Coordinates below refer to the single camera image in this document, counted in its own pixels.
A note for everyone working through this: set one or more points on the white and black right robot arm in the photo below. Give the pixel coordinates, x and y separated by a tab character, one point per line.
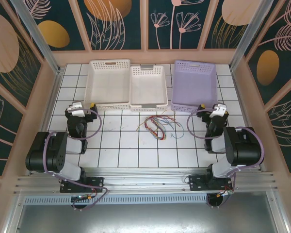
245	148

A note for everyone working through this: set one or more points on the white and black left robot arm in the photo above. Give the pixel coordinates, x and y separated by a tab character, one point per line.
46	150

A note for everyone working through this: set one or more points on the large white plastic basket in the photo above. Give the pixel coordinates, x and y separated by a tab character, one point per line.
106	89

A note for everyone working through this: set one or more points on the purple plastic basket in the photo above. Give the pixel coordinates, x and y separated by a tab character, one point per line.
194	87

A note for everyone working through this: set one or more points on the grey metal sheet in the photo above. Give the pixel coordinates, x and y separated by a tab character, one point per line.
145	218

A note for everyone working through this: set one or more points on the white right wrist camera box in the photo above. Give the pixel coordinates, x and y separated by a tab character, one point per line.
218	110

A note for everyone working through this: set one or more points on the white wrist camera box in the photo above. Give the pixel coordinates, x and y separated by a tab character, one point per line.
218	110
76	109

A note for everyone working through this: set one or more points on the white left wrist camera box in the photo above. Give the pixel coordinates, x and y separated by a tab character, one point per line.
76	109

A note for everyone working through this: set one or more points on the aluminium side rail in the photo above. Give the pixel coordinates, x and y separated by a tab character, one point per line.
245	109
55	80

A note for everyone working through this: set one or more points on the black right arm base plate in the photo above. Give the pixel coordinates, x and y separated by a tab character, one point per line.
196	183

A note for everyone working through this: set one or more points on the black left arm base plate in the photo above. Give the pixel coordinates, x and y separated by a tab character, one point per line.
94	183

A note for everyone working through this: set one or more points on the aluminium corner post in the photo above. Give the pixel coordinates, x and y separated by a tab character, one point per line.
38	36
251	36

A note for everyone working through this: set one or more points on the aluminium rail frame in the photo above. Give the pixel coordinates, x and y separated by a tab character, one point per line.
145	182

